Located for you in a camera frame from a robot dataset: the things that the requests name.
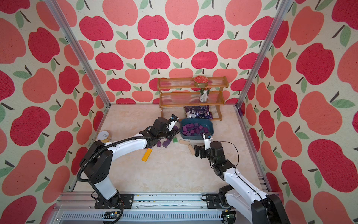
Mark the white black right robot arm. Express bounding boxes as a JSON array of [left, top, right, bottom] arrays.
[[194, 133, 290, 224]]

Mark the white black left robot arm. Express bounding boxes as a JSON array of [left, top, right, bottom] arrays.
[[76, 115, 181, 210]]

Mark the teal storage bin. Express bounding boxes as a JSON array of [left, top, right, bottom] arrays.
[[180, 119, 214, 140]]

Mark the tan wooden long block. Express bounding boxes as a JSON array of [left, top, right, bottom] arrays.
[[188, 145, 195, 155]]

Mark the tan wooden flat block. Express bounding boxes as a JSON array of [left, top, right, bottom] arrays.
[[179, 140, 191, 146]]

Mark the yellow long block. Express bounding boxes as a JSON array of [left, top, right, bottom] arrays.
[[142, 148, 153, 162]]

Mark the orange wooden shelf rack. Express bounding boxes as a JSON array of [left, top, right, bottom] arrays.
[[158, 77, 229, 120]]

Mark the purple snack bag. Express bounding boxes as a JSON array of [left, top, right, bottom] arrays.
[[184, 105, 213, 119]]

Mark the yellow peach tin can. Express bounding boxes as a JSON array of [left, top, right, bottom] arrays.
[[98, 131, 112, 143]]

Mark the small green white bottle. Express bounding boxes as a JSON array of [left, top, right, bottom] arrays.
[[200, 88, 210, 103]]

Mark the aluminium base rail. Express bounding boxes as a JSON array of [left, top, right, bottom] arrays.
[[46, 191, 283, 224]]

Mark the aluminium left corner post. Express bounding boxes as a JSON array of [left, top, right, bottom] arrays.
[[45, 0, 111, 108]]

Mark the aluminium corner post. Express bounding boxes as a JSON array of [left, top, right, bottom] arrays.
[[45, 0, 111, 108], [236, 0, 294, 110]]

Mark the aluminium right corner post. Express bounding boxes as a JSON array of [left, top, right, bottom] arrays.
[[236, 0, 294, 110]]

